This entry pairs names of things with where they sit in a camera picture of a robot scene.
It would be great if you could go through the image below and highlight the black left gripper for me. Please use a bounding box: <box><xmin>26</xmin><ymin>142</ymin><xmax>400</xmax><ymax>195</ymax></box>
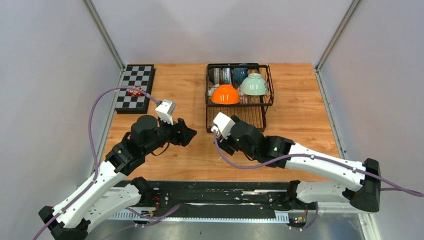
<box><xmin>143</xmin><ymin>114</ymin><xmax>197</xmax><ymax>155</ymax></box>

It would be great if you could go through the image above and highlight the black wire dish rack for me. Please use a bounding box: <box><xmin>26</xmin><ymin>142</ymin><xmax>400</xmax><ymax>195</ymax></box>
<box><xmin>204</xmin><ymin>63</ymin><xmax>275</xmax><ymax>133</ymax></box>

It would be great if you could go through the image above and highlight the white orange bowl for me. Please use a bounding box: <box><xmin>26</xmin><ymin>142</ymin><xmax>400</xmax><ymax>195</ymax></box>
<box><xmin>210</xmin><ymin>84</ymin><xmax>240</xmax><ymax>105</ymax></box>

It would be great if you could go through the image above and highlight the celadon green bowl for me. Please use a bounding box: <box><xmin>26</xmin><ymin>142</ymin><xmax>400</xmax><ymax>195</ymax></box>
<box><xmin>240</xmin><ymin>73</ymin><xmax>269</xmax><ymax>96</ymax></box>

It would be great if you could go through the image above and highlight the teal dashed pattern bowl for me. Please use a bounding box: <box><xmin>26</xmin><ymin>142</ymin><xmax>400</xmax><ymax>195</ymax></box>
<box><xmin>208</xmin><ymin>83</ymin><xmax>220</xmax><ymax>97</ymax></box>

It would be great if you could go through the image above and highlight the beige interior bowl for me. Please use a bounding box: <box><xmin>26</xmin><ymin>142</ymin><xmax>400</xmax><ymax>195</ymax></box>
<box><xmin>207</xmin><ymin>66</ymin><xmax>223</xmax><ymax>85</ymax></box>

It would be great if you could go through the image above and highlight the white blue striped bowl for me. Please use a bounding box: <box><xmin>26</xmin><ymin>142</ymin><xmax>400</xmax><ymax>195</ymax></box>
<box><xmin>221</xmin><ymin>64</ymin><xmax>233</xmax><ymax>85</ymax></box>

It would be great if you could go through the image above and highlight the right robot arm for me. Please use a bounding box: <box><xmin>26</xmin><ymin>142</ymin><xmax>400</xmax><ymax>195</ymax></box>
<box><xmin>210</xmin><ymin>112</ymin><xmax>381</xmax><ymax>213</ymax></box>

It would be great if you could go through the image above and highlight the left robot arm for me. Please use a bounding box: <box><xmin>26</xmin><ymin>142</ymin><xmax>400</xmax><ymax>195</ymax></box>
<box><xmin>38</xmin><ymin>115</ymin><xmax>197</xmax><ymax>240</ymax></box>

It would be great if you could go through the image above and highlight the red owl toy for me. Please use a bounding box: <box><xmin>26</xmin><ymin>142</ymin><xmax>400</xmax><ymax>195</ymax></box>
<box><xmin>127</xmin><ymin>85</ymin><xmax>144</xmax><ymax>97</ymax></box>

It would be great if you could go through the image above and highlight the black white chessboard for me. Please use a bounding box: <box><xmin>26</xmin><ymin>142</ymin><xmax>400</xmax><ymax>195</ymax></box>
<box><xmin>114</xmin><ymin>64</ymin><xmax>156</xmax><ymax>115</ymax></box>

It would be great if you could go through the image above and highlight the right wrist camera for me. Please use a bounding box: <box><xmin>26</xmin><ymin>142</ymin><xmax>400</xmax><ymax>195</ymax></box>
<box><xmin>210</xmin><ymin>112</ymin><xmax>236</xmax><ymax>139</ymax></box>

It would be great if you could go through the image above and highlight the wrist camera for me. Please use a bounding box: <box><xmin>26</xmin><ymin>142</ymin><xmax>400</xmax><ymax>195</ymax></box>
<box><xmin>155</xmin><ymin>99</ymin><xmax>177</xmax><ymax>125</ymax></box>
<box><xmin>210</xmin><ymin>112</ymin><xmax>236</xmax><ymax>139</ymax></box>

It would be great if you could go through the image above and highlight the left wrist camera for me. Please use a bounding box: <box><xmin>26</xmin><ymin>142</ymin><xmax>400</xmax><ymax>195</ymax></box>
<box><xmin>155</xmin><ymin>99</ymin><xmax>177</xmax><ymax>125</ymax></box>

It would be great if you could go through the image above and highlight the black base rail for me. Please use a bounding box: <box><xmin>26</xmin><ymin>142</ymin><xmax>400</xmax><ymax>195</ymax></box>
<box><xmin>74</xmin><ymin>180</ymin><xmax>374</xmax><ymax>224</ymax></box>

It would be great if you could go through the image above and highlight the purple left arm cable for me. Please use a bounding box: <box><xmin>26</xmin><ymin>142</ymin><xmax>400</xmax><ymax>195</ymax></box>
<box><xmin>32</xmin><ymin>85</ymin><xmax>181</xmax><ymax>240</ymax></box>

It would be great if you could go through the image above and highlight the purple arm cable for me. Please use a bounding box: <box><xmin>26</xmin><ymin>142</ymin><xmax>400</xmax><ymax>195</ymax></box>
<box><xmin>32</xmin><ymin>85</ymin><xmax>181</xmax><ymax>240</ymax></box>
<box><xmin>212</xmin><ymin>130</ymin><xmax>424</xmax><ymax>231</ymax></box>

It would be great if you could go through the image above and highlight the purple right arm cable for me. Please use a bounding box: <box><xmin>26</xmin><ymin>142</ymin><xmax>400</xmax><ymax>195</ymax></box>
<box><xmin>212</xmin><ymin>130</ymin><xmax>424</xmax><ymax>231</ymax></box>

